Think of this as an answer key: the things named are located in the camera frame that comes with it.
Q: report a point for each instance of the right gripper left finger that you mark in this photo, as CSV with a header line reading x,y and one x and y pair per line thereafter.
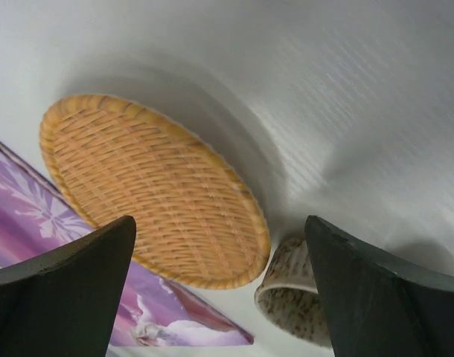
x,y
64,302

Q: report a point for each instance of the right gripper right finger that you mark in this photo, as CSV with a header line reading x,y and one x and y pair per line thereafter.
x,y
375,303

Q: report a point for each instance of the purple printed placemat cloth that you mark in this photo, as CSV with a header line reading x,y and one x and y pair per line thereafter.
x,y
34,219

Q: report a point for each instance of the speckled ceramic cup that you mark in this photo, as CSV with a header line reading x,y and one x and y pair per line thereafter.
x,y
288,297

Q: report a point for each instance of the round woven bamboo plate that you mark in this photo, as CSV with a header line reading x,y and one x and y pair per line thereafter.
x,y
198,223

